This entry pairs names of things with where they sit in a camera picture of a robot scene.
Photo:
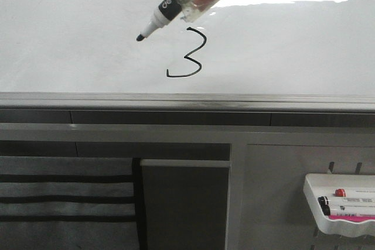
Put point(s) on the white whiteboard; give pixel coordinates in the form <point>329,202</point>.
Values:
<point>241,55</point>

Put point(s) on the red capped whiteboard marker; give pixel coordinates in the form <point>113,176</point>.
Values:
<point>355,193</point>

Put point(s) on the dark grey panel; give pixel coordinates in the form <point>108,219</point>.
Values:
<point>186,206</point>

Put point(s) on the left black tray hook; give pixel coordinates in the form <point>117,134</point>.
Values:
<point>331,168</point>

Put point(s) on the black tray hook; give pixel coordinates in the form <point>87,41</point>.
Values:
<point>331,168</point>
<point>358,168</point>

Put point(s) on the upper black capped marker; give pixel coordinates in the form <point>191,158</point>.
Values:
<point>324,200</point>

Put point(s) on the black capped marker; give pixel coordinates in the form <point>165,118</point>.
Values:
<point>351,211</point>
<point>324,200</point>

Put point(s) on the grey black striped cloth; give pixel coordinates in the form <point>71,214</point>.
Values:
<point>70,203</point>

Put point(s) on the lower black capped marker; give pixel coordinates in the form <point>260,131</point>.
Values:
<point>351,211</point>

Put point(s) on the right black tray hook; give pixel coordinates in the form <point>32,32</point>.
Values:
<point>358,168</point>

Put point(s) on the white plastic marker tray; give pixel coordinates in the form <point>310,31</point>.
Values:
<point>317,185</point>

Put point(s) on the pink eraser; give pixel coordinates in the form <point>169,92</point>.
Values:
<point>351,218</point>

